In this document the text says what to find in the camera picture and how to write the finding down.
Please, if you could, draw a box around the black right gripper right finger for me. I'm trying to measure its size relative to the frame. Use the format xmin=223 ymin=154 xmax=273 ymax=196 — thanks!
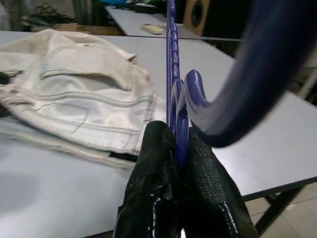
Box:
xmin=179 ymin=125 xmax=260 ymax=238

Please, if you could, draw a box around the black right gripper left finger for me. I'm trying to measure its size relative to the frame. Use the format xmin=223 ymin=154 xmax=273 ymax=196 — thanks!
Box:
xmin=116 ymin=121 xmax=183 ymax=238

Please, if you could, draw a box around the cream denim jacket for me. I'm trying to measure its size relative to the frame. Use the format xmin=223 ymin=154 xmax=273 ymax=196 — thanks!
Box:
xmin=0 ymin=28 xmax=169 ymax=172

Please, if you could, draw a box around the purple plastic hanger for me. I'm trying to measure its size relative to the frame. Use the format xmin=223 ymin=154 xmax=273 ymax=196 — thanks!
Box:
xmin=164 ymin=0 xmax=317 ymax=172

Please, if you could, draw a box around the grey folding table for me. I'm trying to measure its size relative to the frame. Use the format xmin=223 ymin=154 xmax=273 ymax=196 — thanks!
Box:
xmin=105 ymin=4 xmax=243 ymax=42
xmin=0 ymin=29 xmax=317 ymax=238

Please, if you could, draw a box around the wooden speaker box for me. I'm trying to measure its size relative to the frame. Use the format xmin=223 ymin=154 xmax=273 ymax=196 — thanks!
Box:
xmin=183 ymin=0 xmax=211 ymax=32

